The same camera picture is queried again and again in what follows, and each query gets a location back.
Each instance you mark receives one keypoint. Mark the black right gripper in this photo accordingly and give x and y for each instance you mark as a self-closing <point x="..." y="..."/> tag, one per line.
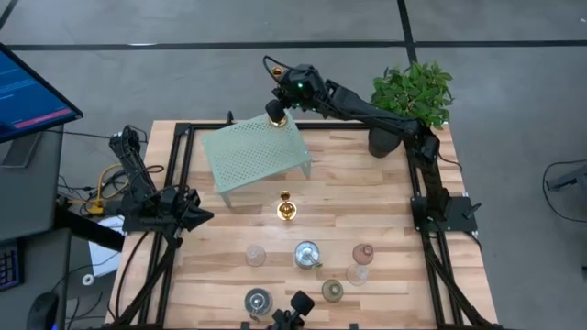
<point x="302" y="87"/>

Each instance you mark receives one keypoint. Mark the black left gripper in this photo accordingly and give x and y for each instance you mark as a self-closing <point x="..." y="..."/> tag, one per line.
<point x="176" y="211"/>

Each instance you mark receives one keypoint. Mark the clear glass candle holder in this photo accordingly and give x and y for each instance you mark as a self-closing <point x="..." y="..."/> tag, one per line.
<point x="357" y="275"/>
<point x="255" y="256"/>

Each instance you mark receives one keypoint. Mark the short gold candlestick holder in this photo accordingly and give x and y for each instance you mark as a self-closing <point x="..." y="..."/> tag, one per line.
<point x="286" y="211"/>

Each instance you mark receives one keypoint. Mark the silver candle jar orange label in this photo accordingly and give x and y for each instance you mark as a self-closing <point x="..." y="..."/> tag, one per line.
<point x="258" y="302"/>

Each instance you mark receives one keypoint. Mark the silver candle jar white label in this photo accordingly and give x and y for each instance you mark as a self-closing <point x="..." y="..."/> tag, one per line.
<point x="306" y="254"/>

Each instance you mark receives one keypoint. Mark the green glass candle holder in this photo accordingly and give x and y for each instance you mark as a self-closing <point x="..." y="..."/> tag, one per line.
<point x="332" y="290"/>

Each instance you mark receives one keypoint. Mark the pink glass candle holder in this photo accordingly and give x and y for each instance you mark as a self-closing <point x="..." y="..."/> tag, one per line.
<point x="362" y="253"/>

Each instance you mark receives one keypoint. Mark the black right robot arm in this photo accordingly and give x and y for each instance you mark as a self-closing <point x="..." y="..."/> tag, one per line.
<point x="367" y="110"/>

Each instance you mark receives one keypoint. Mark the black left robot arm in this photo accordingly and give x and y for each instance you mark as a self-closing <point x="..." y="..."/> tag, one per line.
<point x="133" y="165"/>

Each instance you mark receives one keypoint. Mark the green perforated metal shelf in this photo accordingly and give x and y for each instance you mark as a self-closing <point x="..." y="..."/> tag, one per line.
<point x="252" y="151"/>

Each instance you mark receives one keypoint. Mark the white paper sheet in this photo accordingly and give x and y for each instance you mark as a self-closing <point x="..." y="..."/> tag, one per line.
<point x="103" y="256"/>

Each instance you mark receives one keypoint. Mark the green potted plant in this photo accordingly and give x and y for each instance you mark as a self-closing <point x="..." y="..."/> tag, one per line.
<point x="413" y="91"/>

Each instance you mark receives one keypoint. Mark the white tape roll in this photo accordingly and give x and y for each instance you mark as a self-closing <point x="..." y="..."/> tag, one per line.
<point x="84" y="279"/>

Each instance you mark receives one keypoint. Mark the dark grey desk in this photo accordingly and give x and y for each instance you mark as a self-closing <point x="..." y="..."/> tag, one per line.
<point x="32" y="201"/>

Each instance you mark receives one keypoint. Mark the black computer mouse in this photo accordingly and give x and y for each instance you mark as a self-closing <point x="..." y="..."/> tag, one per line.
<point x="43" y="311"/>

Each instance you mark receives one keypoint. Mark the black keyboard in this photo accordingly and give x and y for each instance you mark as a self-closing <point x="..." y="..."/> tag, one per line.
<point x="9" y="268"/>

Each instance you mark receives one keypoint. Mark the computer monitor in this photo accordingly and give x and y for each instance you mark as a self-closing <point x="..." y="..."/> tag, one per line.
<point x="27" y="96"/>

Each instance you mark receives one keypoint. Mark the grey stand foot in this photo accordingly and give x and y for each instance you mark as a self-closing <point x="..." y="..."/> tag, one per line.
<point x="568" y="179"/>

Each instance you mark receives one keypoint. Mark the black aluminium table frame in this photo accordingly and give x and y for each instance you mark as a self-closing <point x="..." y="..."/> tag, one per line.
<point x="339" y="125"/>

